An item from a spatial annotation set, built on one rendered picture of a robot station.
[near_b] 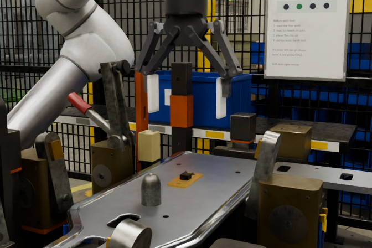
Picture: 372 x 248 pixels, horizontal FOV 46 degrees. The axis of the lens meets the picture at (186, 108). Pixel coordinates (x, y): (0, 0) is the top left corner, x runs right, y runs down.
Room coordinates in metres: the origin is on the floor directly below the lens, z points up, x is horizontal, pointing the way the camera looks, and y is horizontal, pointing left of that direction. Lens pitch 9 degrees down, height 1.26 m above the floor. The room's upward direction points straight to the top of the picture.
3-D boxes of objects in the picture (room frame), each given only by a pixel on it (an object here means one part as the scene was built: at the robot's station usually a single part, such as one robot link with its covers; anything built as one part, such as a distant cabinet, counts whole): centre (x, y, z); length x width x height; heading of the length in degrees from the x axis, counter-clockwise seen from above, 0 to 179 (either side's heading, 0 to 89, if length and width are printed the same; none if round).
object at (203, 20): (0.79, 0.00, 1.29); 0.08 x 0.07 x 0.09; 64
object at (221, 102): (0.76, -0.06, 1.16); 0.03 x 0.01 x 0.07; 154
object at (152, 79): (0.81, 0.06, 1.16); 0.03 x 0.01 x 0.07; 154
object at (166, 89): (1.26, -0.02, 1.09); 0.30 x 0.17 x 0.13; 59
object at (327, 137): (1.26, -0.01, 1.01); 0.90 x 0.22 x 0.03; 64
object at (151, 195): (0.67, 0.06, 1.02); 0.03 x 0.03 x 0.07
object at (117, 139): (0.82, 0.14, 1.06); 0.03 x 0.01 x 0.03; 64
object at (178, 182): (0.78, 0.00, 1.01); 0.08 x 0.04 x 0.01; 154
